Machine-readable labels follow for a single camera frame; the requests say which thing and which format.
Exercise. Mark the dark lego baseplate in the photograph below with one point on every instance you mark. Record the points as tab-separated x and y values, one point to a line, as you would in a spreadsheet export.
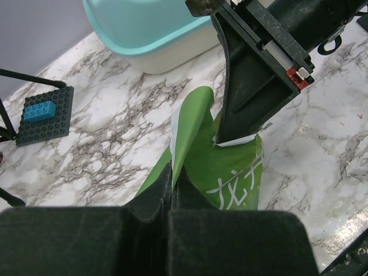
59	126

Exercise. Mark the green litter bag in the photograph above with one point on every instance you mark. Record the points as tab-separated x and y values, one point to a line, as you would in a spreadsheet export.
229	177

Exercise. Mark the clear plastic scoop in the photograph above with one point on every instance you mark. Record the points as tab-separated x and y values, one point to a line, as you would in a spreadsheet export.
243	140

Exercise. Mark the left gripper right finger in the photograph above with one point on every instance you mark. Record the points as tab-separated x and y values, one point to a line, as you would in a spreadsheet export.
203	240

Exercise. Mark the blue lego brick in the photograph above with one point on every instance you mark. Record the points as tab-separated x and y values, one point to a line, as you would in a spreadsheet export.
39	112

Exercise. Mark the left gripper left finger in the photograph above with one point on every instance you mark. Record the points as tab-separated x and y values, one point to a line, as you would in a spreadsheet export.
105	240

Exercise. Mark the teal white litter box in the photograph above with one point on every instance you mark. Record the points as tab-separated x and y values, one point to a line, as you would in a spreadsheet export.
154	36

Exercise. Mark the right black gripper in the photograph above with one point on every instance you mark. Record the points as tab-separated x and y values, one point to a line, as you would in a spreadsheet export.
267	55

